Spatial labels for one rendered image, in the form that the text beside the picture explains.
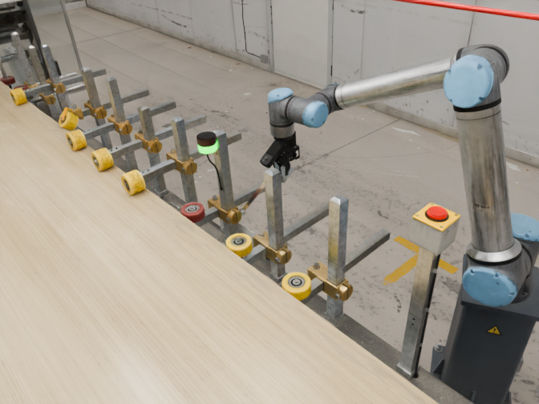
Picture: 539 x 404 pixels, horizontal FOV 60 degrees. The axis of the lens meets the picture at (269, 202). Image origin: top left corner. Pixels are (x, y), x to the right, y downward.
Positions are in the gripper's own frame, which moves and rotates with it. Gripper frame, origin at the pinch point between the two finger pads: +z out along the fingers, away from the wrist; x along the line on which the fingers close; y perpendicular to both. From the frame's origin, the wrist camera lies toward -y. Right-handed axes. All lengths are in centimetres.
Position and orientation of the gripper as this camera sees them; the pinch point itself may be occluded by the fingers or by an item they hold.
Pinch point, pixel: (281, 180)
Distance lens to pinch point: 184.6
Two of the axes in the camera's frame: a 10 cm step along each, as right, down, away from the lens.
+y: 7.4, -4.3, 5.1
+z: 0.7, 8.1, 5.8
